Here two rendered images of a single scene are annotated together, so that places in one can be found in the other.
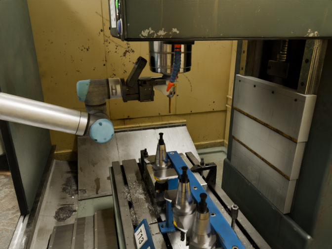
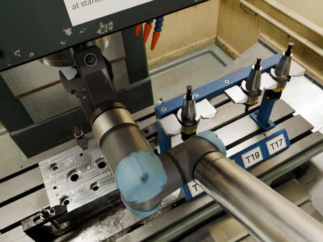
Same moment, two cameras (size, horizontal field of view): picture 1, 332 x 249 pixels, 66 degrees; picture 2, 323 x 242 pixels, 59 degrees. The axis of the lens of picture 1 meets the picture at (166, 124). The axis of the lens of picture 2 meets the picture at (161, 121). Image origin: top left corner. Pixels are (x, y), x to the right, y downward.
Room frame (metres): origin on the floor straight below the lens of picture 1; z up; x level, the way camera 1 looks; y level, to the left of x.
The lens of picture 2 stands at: (0.89, 0.51, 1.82)
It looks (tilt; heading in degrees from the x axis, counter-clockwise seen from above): 50 degrees down; 262
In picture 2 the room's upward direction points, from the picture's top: 6 degrees counter-clockwise
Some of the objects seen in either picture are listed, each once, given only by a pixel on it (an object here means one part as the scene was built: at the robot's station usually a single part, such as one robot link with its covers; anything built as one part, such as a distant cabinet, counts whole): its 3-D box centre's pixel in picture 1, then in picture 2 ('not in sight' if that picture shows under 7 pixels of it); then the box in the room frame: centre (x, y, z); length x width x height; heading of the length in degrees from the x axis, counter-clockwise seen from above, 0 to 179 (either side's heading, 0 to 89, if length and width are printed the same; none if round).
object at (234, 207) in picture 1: (233, 219); (162, 109); (0.77, -0.25, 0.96); 0.03 x 0.03 x 0.13
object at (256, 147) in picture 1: (261, 137); (66, 57); (1.10, -0.44, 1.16); 0.48 x 0.05 x 0.51; 16
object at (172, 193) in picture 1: (176, 195); (236, 95); (0.58, -0.03, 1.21); 0.07 x 0.05 x 0.01; 106
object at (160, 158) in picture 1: (161, 152); (189, 105); (0.74, 0.02, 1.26); 0.04 x 0.04 x 0.07
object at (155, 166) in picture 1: (161, 165); (188, 117); (0.74, 0.02, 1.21); 0.06 x 0.06 x 0.03
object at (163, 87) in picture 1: (166, 87); not in sight; (0.94, 0.00, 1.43); 0.09 x 0.03 x 0.06; 92
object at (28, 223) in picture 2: (145, 160); (47, 220); (1.21, 0.11, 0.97); 0.13 x 0.03 x 0.15; 16
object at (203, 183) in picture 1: (172, 175); (89, 173); (1.08, -0.03, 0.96); 0.29 x 0.23 x 0.05; 16
